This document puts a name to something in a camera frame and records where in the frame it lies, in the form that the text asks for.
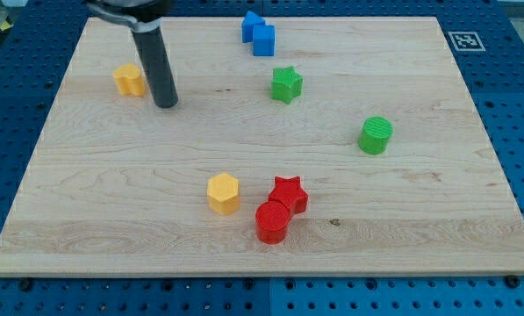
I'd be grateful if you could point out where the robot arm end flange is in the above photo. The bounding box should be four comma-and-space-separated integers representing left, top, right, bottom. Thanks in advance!
84, 0, 176, 32

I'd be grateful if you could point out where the yellow hexagon block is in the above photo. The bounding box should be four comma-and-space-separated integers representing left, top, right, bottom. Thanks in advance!
207, 173, 240, 215

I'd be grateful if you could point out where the light wooden board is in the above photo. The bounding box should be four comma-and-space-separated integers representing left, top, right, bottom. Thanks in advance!
0, 17, 524, 278

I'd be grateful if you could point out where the red star block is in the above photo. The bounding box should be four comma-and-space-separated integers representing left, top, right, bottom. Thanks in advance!
269, 176, 309, 214

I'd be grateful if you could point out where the red cylinder block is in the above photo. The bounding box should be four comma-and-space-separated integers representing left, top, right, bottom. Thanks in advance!
255, 201, 291, 244

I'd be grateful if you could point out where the green star block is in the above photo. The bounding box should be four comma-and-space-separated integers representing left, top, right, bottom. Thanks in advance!
270, 66, 303, 104

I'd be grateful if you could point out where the green cylinder block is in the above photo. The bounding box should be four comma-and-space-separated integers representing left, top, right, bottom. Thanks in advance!
358, 117, 393, 155

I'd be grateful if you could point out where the blue cube block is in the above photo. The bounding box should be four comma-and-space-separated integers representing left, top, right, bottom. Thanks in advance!
253, 25, 276, 56

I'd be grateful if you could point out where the blue triangular block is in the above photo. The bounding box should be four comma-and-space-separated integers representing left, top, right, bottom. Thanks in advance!
241, 11, 266, 43

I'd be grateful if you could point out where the yellow heart block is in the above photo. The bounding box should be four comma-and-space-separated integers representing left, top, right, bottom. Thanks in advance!
112, 63, 146, 97

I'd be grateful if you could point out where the dark cylindrical pointer rod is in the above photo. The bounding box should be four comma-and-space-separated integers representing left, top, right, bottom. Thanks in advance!
132, 19, 179, 108

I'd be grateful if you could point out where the white fiducial marker tag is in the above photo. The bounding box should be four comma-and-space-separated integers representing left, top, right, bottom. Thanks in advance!
449, 31, 485, 52

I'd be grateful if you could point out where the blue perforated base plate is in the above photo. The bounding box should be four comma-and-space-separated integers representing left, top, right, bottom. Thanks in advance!
0, 0, 524, 315

